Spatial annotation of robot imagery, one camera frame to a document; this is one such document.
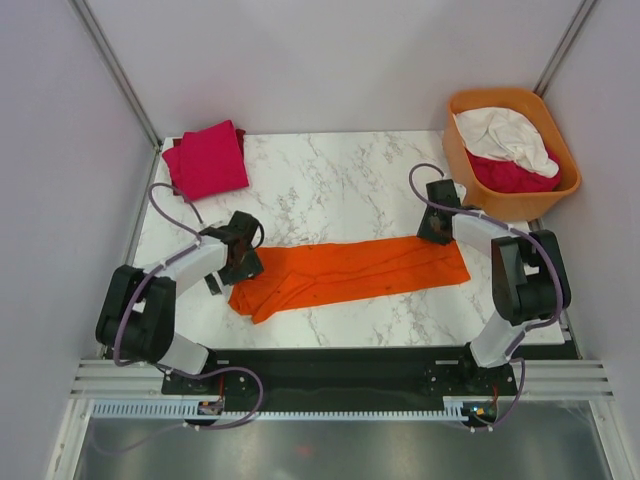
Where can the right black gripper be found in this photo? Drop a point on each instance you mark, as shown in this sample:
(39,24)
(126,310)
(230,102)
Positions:
(425,233)

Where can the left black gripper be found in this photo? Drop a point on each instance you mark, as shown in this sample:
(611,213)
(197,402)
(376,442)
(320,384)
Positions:
(251,268)

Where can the orange t shirt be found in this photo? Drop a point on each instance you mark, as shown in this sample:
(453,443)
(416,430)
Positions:
(315,275)

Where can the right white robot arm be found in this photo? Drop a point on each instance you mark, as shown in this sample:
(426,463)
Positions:
(529,284)

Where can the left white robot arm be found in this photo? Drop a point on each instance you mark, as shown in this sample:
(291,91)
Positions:
(137,319)

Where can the crimson t shirt in basket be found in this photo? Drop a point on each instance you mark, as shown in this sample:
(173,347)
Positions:
(509,178)

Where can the orange plastic basket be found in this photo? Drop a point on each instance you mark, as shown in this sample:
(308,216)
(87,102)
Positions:
(517,206)

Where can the folded pink t shirt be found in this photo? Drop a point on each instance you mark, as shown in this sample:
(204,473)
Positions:
(210,160)

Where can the white t shirt in basket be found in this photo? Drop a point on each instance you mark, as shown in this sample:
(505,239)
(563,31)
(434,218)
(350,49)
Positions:
(504,135)

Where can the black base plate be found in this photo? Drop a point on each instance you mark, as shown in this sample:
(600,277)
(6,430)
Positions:
(344,380)

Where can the aluminium rail frame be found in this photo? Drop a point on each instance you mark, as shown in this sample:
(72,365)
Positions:
(544,380)

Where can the white slotted cable duct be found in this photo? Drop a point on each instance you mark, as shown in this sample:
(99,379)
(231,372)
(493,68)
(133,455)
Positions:
(193,410)

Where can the right corner aluminium post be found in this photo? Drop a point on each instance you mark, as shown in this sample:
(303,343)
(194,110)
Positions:
(571,34)

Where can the corner aluminium post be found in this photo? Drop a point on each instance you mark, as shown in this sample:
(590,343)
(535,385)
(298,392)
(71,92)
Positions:
(571,34)
(99,39)

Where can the left corner aluminium post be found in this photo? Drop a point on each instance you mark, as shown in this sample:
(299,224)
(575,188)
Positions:
(99,39)

